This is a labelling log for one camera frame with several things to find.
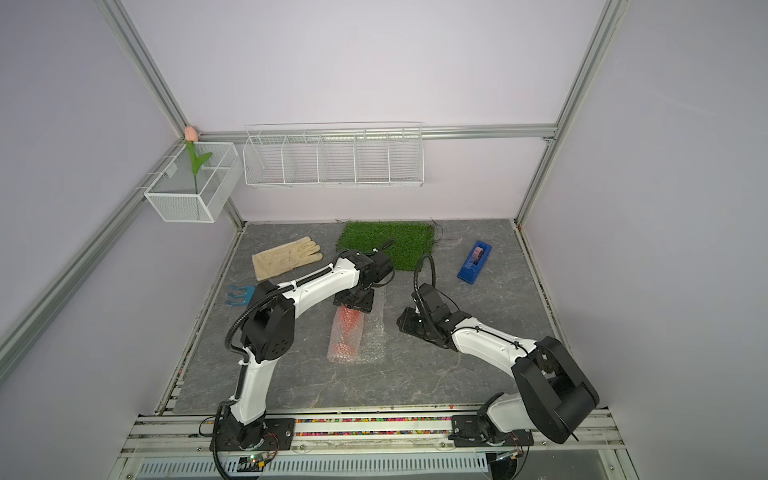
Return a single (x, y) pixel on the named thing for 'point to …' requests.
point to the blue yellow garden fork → (246, 297)
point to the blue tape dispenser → (475, 262)
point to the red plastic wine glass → (350, 319)
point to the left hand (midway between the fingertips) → (353, 307)
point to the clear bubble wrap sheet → (356, 336)
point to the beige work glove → (274, 262)
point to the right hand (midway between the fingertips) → (398, 320)
